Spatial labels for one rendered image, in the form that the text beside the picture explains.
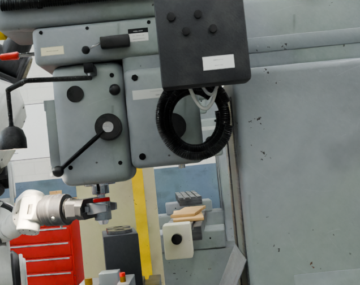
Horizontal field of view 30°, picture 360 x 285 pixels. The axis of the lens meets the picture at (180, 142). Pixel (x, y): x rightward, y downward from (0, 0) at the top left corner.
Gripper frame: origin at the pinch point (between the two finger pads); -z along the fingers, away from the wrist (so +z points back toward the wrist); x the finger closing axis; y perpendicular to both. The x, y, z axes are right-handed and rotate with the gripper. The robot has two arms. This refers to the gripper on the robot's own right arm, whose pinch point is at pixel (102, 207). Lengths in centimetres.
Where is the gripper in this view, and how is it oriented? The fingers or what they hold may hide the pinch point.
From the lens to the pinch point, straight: 186.3
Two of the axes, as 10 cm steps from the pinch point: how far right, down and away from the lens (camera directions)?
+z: -9.3, 0.9, 3.6
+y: 0.9, 10.0, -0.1
